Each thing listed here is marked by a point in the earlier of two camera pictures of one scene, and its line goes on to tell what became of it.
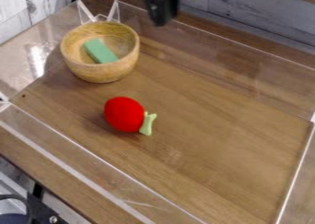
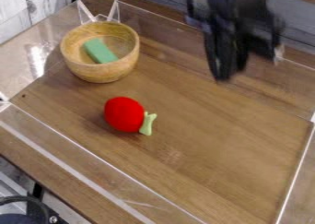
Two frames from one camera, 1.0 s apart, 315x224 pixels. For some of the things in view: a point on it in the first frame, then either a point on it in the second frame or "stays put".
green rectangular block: x=100 y=52 stays put
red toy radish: x=127 y=117 stays put
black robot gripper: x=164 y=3 to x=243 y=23
